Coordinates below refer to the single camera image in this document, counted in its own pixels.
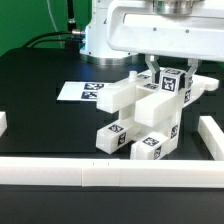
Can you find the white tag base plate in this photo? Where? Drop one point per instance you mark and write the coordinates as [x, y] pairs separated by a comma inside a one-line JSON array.
[[80, 91]]

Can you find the white chair seat part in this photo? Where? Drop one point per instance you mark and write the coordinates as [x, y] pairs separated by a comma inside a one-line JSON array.
[[142, 101]]

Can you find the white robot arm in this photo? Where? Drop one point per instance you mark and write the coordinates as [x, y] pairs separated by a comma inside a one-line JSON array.
[[96, 47]]

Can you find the white chair back frame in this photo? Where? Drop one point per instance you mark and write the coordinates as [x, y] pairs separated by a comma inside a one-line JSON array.
[[106, 96]]

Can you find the white tagged cube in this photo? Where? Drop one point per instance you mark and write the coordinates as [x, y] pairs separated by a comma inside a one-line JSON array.
[[172, 80]]

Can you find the white right fence bar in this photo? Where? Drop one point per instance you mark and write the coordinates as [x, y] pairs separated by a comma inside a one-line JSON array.
[[212, 136]]

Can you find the white front fence bar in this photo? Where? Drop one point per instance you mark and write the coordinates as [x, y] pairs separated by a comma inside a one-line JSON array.
[[111, 172]]

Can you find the black vertical pole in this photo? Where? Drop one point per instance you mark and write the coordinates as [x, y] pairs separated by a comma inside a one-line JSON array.
[[71, 23]]

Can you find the white fence bar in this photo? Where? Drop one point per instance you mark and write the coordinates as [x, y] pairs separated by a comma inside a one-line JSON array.
[[111, 172], [212, 136], [3, 123]]

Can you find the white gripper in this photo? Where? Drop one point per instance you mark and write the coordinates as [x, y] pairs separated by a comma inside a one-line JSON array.
[[137, 26]]

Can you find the white left fence bar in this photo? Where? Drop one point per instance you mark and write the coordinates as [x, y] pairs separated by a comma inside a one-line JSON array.
[[3, 123]]

